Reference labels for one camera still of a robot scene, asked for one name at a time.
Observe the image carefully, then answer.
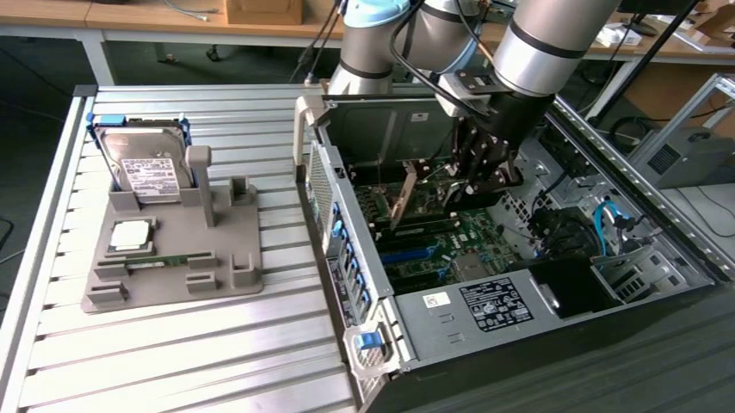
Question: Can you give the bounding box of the aluminium profile frame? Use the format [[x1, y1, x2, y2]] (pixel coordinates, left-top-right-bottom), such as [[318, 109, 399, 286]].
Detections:
[[631, 71, 735, 160]]

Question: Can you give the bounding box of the grey power supply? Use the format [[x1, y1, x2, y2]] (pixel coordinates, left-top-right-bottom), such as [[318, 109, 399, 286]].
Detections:
[[392, 268, 562, 362]]

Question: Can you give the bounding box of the silver chipset heatsink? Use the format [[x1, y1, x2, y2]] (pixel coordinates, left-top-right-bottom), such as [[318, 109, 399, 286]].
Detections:
[[456, 253, 496, 280]]

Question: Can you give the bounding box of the blue expansion slot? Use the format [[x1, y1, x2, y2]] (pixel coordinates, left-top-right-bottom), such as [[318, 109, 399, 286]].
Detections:
[[378, 244, 442, 264]]

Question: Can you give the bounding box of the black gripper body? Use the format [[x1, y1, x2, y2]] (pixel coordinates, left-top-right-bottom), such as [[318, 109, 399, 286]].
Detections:
[[458, 92, 558, 150]]

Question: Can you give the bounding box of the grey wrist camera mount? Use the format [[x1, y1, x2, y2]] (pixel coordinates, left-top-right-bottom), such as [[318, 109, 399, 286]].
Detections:
[[434, 70, 496, 116]]

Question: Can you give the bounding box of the blue wire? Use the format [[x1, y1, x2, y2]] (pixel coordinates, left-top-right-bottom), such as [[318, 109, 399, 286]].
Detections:
[[608, 198, 638, 231], [592, 200, 619, 259]]

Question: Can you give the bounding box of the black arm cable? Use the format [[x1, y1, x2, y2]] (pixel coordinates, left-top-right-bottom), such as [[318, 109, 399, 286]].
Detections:
[[390, 0, 490, 114]]

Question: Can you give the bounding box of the green graphics card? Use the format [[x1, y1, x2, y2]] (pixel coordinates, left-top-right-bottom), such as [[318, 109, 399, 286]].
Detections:
[[388, 157, 500, 231]]

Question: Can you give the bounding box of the black hanging cable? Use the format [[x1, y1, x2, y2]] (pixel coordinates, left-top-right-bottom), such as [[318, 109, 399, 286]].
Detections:
[[288, 0, 346, 85]]

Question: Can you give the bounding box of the white box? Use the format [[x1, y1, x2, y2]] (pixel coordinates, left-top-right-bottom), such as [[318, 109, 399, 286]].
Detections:
[[595, 23, 643, 47]]

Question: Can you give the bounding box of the brown cardboard piece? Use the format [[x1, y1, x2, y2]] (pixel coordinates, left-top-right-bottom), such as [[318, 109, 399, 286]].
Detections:
[[691, 3, 735, 48]]

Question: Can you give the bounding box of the silver metal disk bay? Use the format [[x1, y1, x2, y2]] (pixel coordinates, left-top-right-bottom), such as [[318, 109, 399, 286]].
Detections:
[[591, 244, 690, 305], [499, 128, 610, 216]]

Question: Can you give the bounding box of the coiled black cable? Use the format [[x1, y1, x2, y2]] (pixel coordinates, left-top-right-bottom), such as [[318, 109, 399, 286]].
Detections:
[[607, 115, 656, 150]]

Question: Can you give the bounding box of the light grey cable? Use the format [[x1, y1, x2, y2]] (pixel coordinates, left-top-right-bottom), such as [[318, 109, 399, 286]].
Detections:
[[163, 0, 223, 22]]

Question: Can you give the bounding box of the hard disk in blue carrier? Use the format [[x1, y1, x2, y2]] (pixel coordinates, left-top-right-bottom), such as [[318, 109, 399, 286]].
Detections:
[[84, 112, 194, 206]]

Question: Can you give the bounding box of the green motherboard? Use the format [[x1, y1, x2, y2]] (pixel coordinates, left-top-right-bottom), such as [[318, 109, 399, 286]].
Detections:
[[348, 180, 522, 294]]

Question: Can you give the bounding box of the brown cardboard box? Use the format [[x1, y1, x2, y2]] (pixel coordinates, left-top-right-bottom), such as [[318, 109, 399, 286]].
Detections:
[[227, 0, 304, 26]]

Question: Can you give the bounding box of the black monitor stand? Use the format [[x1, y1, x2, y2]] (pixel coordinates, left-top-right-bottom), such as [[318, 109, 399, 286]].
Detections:
[[616, 0, 660, 36]]

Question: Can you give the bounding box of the wooden desk with white frame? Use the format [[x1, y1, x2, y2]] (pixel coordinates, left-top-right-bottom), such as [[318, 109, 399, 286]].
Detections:
[[474, 0, 735, 126], [0, 0, 350, 87]]

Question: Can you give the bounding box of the grey parts rack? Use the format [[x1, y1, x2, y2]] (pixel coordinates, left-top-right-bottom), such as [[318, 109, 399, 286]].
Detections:
[[79, 144, 266, 315]]

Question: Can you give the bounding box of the green RAM stick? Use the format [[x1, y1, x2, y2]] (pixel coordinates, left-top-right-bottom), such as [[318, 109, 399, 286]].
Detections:
[[123, 254, 191, 270]]

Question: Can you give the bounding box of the blue plastic case latch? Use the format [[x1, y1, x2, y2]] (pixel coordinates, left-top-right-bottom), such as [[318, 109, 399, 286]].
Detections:
[[352, 330, 384, 352]]

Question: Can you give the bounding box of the silver CPU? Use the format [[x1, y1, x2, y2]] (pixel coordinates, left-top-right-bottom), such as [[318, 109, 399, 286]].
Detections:
[[105, 219, 156, 253]]

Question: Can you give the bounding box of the grey cabinet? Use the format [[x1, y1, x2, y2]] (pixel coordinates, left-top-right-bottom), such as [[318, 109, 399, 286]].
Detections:
[[628, 126, 735, 190]]

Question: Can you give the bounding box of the open black PC case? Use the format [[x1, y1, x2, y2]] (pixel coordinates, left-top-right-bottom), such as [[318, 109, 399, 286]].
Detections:
[[292, 83, 735, 413]]

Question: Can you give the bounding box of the black wire bundle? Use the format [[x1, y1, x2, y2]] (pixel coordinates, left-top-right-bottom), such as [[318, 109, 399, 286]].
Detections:
[[524, 206, 592, 259]]

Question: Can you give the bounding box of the black pole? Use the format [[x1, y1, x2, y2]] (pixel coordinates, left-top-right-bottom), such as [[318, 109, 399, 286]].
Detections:
[[584, 0, 702, 128]]

